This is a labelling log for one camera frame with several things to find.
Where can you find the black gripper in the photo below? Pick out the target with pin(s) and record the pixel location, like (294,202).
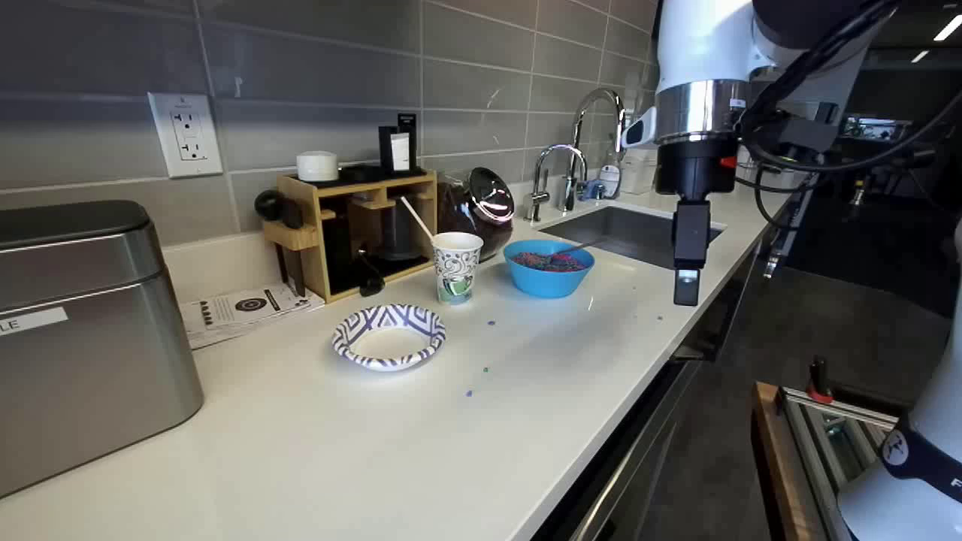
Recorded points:
(693,168)

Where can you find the silver spoon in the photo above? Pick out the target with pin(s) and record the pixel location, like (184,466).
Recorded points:
(567,251)

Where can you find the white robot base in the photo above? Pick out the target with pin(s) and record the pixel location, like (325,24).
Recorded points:
(915,489)

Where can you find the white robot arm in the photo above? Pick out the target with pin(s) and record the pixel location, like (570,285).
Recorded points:
(743,76)

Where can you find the paper coffee cup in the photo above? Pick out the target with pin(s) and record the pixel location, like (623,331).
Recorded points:
(456,257)

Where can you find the blue patterned paper bowl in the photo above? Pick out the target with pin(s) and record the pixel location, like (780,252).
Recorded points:
(390,338)

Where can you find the kitchen sink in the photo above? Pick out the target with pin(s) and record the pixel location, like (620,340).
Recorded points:
(623,231)

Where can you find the chrome kitchen faucet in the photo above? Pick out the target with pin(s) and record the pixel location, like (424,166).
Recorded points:
(596,131)

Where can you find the small chrome faucet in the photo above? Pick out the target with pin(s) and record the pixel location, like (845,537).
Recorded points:
(557,175)

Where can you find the wooden cart with rails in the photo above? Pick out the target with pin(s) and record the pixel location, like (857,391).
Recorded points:
(806,445)

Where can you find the wooden stir stick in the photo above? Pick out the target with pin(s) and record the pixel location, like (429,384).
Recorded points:
(416,216)

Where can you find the black box on shelf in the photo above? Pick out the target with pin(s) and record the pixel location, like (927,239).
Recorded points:
(398,144)

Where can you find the wooden organiser shelf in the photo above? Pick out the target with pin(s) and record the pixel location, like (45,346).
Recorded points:
(349,239)

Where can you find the white round container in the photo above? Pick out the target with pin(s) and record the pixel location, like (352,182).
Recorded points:
(317,166)

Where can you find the white paper card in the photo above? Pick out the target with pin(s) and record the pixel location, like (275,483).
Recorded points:
(237,315)

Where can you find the stainless steel bin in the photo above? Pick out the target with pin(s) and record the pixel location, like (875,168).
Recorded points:
(94,354)

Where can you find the white wall outlet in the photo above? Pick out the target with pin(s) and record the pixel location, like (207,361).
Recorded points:
(184,133)

